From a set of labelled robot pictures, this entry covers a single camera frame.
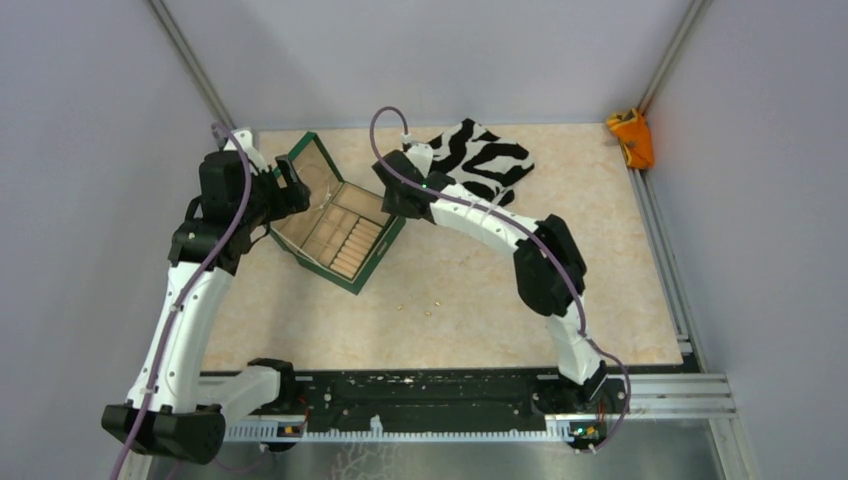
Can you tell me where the green jewelry box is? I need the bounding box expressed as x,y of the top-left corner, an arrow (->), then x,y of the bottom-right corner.
260,131 -> 406,295

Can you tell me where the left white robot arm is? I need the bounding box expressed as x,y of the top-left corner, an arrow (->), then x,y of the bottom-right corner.
101,124 -> 310,465

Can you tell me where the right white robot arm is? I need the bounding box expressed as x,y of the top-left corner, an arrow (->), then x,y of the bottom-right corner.
372,150 -> 608,412

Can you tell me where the zebra pattern cloth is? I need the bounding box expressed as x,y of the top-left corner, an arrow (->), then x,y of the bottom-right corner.
428,118 -> 535,207

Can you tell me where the orange cloth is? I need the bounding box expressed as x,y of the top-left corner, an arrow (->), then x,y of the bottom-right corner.
605,108 -> 655,170

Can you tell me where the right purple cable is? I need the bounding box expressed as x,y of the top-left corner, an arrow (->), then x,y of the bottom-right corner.
368,107 -> 633,453

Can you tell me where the purple cable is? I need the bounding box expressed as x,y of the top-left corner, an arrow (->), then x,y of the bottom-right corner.
368,107 -> 633,453
109,121 -> 254,480

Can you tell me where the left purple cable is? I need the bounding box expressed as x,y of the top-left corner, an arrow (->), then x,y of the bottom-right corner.
109,121 -> 254,480

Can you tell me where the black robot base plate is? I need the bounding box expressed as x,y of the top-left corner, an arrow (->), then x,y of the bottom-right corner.
254,367 -> 624,434

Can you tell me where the white cable duct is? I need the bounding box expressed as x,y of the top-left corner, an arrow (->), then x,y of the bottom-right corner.
224,416 -> 575,444

